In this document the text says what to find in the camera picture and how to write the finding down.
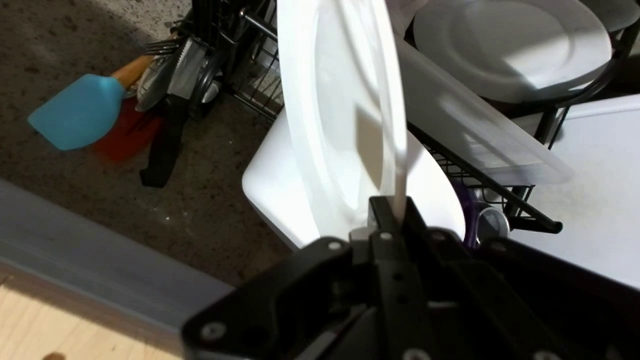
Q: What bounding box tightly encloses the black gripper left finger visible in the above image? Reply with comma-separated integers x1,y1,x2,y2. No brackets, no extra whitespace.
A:
350,196,439,360

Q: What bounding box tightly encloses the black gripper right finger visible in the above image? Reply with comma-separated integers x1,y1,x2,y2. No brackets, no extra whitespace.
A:
401,199,572,360

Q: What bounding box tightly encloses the white dinner plate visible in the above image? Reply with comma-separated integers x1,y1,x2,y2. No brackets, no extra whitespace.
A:
277,0,408,236

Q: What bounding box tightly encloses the steel thermos bottle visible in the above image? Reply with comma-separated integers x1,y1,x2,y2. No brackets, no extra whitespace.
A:
455,186,510,247

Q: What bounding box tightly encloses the large white bowl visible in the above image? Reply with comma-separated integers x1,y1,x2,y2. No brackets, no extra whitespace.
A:
242,114,466,250

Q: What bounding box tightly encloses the red silicone spatula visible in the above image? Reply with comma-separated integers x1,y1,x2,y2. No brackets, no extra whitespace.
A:
93,100,160,161

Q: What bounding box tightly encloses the teal silicone spatula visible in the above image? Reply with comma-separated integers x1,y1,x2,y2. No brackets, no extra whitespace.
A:
27,56,152,149

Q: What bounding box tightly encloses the black wire dish rack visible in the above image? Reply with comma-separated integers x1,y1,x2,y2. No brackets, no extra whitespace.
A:
167,0,640,236

